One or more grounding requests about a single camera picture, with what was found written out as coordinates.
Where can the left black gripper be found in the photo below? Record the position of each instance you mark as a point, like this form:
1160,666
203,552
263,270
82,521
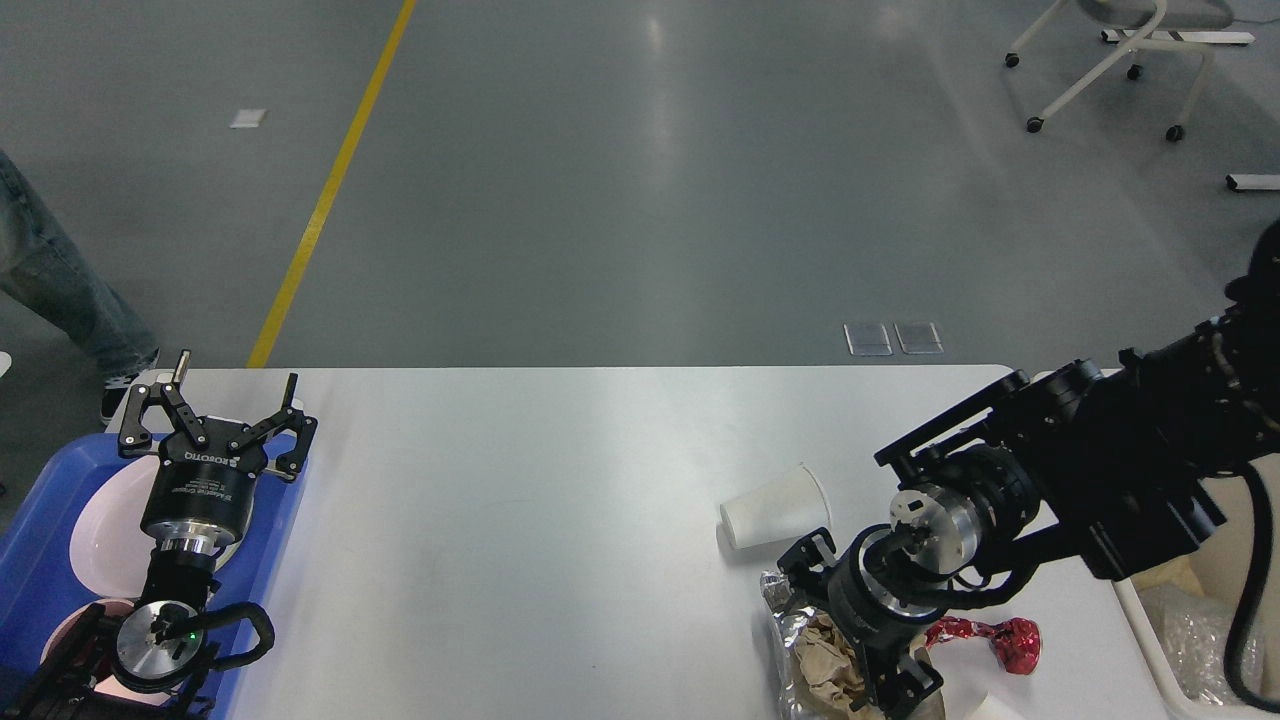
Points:
205,485

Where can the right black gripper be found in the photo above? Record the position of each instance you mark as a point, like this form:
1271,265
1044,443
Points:
898,683

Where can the brown paper ball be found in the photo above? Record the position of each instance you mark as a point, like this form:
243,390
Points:
829,681

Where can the foil sheet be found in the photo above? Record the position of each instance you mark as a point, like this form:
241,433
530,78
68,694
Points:
797,699

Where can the pink plate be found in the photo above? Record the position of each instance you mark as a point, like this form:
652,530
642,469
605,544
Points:
109,550

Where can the brown paper bag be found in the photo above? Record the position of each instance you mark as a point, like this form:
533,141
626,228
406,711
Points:
1177,572

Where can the aluminium foil tray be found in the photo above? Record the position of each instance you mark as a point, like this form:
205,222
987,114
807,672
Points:
1192,632

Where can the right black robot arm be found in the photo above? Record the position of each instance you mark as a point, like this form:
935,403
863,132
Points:
1107,468

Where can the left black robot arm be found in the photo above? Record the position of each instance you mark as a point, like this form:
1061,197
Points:
165,654

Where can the light green plate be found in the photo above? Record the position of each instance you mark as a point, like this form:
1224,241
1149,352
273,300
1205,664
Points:
226,553

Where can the red foil wrapper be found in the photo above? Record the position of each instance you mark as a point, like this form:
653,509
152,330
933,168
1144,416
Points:
1015,642

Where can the blue plastic tray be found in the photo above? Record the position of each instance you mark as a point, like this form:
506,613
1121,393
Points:
38,586

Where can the person leg with sneaker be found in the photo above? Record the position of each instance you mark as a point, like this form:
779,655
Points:
42,269

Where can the beige plastic bin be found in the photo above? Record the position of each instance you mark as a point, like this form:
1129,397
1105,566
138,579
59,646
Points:
1220,565

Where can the white bar on floor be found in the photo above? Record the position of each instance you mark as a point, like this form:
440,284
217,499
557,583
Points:
1247,182

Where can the white rolling chair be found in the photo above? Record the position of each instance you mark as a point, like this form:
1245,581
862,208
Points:
1146,27

